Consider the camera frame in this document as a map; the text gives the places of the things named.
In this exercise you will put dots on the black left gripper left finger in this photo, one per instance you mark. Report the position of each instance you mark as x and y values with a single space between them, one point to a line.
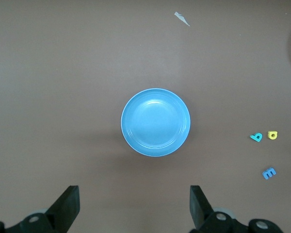
68 206

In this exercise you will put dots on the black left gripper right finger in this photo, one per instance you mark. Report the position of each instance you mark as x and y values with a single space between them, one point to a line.
200 208

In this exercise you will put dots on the blue foam letter m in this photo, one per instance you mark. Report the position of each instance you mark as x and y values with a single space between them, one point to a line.
269 173

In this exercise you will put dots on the yellow letter d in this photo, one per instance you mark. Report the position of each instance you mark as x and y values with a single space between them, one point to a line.
272 135

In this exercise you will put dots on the blue plate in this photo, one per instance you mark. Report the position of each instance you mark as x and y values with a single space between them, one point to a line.
156 122

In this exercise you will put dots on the brown table cover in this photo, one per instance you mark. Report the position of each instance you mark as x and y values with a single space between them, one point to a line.
63 72

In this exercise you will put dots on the small white paper scrap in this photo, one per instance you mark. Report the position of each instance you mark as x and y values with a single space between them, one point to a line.
182 18

